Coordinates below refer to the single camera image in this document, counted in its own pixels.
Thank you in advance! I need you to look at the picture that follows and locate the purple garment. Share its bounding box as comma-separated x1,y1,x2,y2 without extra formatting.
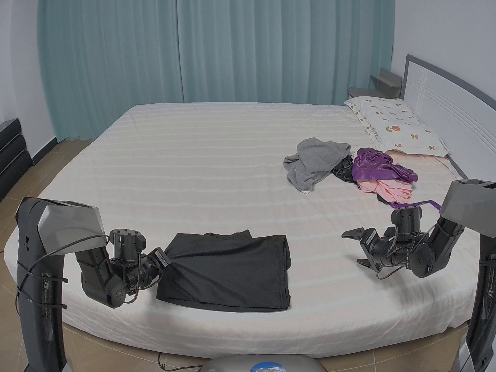
352,148,443,211

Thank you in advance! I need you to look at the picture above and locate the black chest of drawers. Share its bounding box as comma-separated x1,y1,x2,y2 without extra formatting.
0,118,32,203

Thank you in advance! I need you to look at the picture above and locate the grey garment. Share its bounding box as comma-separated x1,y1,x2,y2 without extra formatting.
283,138,353,193

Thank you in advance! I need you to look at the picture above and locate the black T-shirt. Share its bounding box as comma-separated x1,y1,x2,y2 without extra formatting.
156,230,292,312

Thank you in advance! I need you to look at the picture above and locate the bed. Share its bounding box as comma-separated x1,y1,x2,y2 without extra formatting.
4,55,496,358

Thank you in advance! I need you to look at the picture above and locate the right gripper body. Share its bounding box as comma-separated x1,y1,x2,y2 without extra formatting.
359,229,393,271

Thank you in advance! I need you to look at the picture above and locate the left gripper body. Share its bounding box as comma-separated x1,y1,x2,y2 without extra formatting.
153,247,173,273

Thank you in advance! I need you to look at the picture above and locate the black cable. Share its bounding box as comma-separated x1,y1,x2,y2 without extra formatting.
375,266,402,281
157,352,204,372
15,234,111,314

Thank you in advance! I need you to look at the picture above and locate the grey bedside table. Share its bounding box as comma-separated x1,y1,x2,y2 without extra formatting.
348,67,403,100

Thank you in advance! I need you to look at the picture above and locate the pink garment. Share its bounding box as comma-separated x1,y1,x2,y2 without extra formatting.
356,179,414,205

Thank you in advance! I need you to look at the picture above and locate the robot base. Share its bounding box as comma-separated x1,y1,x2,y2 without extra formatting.
198,354,322,372

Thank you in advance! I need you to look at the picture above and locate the blue-green curtain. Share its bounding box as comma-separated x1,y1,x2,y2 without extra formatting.
38,0,185,141
176,0,396,106

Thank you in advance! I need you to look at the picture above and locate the black shiny garment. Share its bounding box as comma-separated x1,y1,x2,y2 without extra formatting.
331,155,359,185

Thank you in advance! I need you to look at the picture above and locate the white printed pillow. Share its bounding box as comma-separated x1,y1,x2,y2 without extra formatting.
344,96,450,157

